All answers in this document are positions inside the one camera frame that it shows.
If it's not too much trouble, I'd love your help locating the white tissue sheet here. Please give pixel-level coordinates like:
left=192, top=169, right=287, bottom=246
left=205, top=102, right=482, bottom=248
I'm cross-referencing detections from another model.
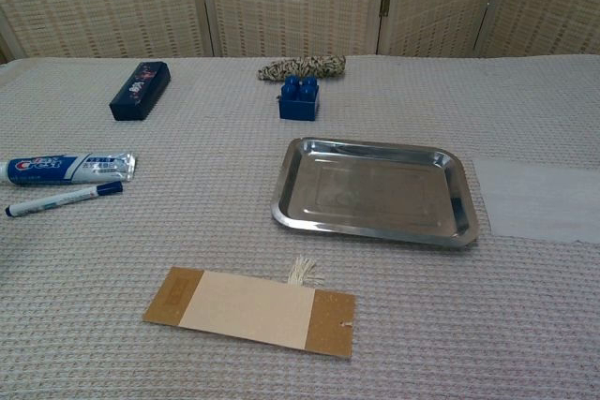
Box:
left=472, top=156, right=600, bottom=245

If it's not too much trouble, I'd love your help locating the silver metal tray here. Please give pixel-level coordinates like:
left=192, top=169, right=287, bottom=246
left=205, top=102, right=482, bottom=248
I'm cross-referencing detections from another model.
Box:
left=270, top=136, right=480, bottom=249

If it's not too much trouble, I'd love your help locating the dark blue small box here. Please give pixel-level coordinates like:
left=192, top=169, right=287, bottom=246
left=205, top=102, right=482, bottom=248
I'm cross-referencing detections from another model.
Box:
left=108, top=60, right=172, bottom=122

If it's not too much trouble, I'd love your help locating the blue plastic building block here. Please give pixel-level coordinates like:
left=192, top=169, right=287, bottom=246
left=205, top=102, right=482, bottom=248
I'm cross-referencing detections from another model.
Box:
left=277, top=74, right=321, bottom=123

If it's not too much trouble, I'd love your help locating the leopard print fabric scrunchie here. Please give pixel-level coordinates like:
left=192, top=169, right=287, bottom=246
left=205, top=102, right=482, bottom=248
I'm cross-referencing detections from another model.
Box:
left=256, top=54, right=347, bottom=82

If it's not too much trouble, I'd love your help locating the grey woven tablecloth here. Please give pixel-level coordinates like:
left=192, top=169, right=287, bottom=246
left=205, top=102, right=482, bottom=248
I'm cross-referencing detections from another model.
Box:
left=0, top=53, right=600, bottom=400

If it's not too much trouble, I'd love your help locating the brown cream cardboard bookmark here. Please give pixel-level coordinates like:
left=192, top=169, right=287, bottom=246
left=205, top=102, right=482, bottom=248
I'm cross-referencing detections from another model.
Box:
left=142, top=266, right=357, bottom=361

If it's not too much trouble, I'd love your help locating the woven beige folding screen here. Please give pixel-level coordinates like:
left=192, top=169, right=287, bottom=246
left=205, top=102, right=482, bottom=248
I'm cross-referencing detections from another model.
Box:
left=0, top=0, right=600, bottom=64

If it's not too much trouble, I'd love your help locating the blue white marker pen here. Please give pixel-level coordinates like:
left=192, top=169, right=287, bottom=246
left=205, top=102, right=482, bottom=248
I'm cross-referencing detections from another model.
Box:
left=4, top=180, right=125, bottom=218

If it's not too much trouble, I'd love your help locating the blue white toothpaste tube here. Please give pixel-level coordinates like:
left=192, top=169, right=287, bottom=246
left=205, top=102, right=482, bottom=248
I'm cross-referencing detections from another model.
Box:
left=0, top=151, right=137, bottom=186

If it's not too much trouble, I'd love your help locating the cream string tassel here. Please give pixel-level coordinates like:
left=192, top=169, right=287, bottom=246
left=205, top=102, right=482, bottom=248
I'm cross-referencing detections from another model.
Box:
left=285, top=255, right=324, bottom=287

